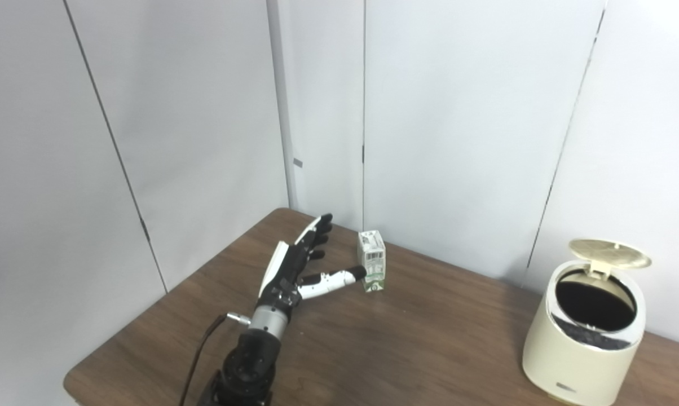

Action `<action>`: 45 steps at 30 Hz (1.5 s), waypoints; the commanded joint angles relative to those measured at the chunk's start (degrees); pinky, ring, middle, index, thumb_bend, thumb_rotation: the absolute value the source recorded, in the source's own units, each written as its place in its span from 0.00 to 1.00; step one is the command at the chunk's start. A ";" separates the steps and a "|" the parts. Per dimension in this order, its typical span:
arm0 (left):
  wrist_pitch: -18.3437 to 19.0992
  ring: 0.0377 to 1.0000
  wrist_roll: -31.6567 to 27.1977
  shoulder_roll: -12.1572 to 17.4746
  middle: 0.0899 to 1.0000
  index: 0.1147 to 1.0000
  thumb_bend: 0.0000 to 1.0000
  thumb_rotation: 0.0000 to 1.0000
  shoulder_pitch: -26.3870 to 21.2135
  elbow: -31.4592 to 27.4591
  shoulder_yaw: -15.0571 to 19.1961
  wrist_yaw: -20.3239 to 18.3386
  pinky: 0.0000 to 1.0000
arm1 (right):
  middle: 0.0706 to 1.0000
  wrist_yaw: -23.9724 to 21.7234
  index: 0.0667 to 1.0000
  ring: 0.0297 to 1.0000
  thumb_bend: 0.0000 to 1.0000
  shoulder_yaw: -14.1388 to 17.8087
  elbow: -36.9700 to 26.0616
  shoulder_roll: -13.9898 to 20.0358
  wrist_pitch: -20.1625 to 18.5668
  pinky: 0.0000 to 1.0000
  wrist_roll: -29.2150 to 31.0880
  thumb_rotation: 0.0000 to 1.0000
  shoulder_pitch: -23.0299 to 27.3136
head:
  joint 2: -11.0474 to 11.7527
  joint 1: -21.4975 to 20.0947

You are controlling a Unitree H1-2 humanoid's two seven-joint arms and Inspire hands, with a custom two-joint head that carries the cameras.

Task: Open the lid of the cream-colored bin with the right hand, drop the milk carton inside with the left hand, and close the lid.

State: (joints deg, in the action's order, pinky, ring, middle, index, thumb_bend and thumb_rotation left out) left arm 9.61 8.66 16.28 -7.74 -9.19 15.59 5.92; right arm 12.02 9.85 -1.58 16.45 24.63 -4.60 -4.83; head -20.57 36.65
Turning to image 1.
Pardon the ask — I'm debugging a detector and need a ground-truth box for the white green milk carton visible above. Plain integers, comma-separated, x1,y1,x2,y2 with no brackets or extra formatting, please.
357,230,386,293

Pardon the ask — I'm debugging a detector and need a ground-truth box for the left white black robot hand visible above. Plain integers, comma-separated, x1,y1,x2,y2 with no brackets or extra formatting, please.
259,213,367,310

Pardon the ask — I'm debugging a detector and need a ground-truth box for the cream round bin lid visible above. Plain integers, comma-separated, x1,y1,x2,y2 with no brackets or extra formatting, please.
568,239,652,278

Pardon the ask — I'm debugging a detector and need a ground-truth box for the cream-colored trash bin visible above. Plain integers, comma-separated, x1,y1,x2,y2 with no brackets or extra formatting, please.
522,239,652,406

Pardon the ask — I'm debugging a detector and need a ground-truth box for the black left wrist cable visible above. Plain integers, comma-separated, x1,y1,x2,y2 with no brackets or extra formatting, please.
179,313,253,406

